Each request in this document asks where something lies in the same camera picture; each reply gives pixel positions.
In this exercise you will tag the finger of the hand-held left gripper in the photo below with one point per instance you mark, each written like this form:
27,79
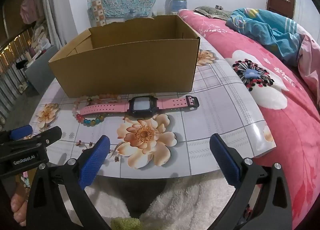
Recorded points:
48,135
20,132

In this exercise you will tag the grey patterned pillow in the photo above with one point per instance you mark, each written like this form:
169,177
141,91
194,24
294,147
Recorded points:
212,12

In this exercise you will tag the blue water dispenser bottle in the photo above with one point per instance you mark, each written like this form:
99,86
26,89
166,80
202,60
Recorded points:
178,1

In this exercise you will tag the white fleece clothing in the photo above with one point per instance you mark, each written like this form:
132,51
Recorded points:
187,202

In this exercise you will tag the person's left hand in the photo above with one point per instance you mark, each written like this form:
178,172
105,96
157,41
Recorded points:
18,207

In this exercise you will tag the pink floral bed sheet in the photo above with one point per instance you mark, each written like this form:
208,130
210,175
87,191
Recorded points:
287,132

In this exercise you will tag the white curtain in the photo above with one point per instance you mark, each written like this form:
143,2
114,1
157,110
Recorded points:
53,7

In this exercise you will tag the brown cardboard box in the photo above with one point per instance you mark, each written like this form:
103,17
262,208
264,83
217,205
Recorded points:
125,69

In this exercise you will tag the floral plastic tablecloth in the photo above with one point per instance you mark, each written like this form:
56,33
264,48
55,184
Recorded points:
212,110

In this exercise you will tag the orange checked patterned cloth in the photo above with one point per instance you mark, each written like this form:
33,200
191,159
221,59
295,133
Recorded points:
97,12

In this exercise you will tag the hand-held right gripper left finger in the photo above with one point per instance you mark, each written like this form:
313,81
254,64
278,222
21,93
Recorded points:
95,162

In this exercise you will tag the black wristwatch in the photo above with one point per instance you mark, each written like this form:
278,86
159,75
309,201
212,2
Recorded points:
142,105

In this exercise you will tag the pink quilt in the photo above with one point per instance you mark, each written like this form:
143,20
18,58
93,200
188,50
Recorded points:
310,64

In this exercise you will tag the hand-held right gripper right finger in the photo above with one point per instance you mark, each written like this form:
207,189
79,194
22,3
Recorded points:
225,162

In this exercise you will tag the pink hanging garment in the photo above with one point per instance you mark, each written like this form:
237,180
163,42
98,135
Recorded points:
31,9

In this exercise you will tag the blue quilt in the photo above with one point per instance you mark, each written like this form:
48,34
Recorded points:
270,32

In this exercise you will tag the grey cabinet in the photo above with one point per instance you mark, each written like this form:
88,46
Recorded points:
40,69

